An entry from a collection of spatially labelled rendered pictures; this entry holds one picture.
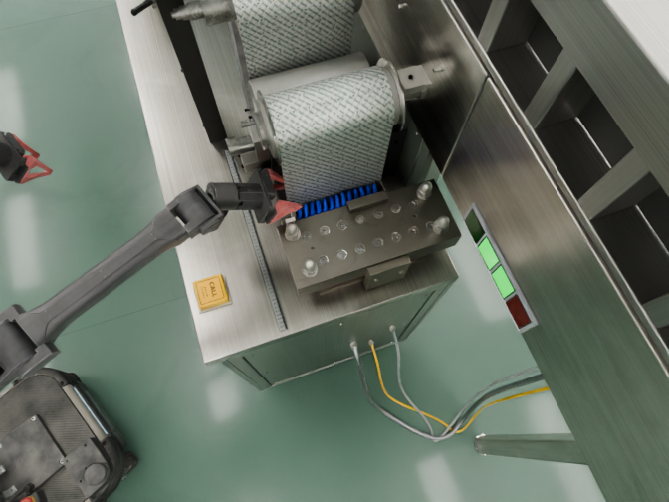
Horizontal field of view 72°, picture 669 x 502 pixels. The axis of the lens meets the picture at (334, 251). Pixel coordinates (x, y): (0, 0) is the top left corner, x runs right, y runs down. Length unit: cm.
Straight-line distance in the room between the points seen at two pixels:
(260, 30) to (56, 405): 150
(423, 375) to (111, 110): 207
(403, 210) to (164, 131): 73
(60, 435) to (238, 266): 104
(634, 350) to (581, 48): 38
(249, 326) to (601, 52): 87
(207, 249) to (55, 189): 152
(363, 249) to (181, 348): 124
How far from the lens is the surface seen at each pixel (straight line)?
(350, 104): 90
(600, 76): 62
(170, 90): 152
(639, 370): 72
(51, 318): 92
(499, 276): 91
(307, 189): 104
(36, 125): 292
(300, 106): 88
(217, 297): 114
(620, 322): 71
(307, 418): 199
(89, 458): 188
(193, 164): 135
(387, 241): 106
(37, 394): 204
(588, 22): 63
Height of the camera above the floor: 199
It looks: 68 degrees down
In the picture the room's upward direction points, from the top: 3 degrees clockwise
